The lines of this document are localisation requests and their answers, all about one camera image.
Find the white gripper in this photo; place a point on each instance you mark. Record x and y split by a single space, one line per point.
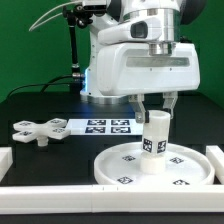
128 69

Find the white round table top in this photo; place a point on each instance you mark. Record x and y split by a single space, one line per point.
126 164

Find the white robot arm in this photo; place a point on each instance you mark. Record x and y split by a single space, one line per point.
109 13

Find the white marker sheet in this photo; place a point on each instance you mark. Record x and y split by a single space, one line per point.
104 127

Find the white right fence bar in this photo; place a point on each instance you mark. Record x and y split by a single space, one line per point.
216 156

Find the white fence bar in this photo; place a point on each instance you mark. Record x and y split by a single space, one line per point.
98 198
6 160
216 156

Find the white cross-shaped table base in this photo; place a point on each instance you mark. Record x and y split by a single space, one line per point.
27 131

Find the white front fence bar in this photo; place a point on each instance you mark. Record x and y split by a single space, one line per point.
98 198

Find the white left fence bar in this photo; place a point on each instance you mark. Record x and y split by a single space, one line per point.
6 160

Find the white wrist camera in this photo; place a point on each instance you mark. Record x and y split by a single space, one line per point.
147 29

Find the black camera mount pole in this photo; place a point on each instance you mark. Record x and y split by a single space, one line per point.
76 17

